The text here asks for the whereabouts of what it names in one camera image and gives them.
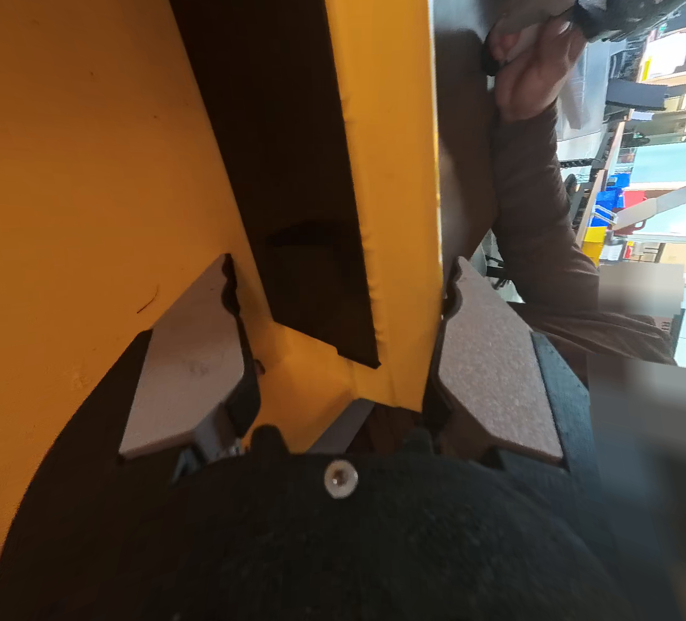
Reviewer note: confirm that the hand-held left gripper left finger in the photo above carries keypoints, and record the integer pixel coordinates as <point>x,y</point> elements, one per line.
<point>187,374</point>

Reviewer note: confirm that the blue storage crate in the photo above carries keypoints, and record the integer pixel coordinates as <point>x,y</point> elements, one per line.
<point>610,197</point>

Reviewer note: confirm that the person's right forearm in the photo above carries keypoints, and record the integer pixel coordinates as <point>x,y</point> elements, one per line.
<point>536,202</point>

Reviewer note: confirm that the black panel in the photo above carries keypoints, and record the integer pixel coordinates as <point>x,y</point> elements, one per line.
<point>278,122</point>

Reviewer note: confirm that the person's right hand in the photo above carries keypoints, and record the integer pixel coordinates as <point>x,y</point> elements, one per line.
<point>536,74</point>

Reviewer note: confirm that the yellow plastic bin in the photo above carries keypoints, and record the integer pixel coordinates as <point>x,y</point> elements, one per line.
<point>107,149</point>

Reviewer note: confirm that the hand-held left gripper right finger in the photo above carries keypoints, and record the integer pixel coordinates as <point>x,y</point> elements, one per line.
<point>493,379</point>

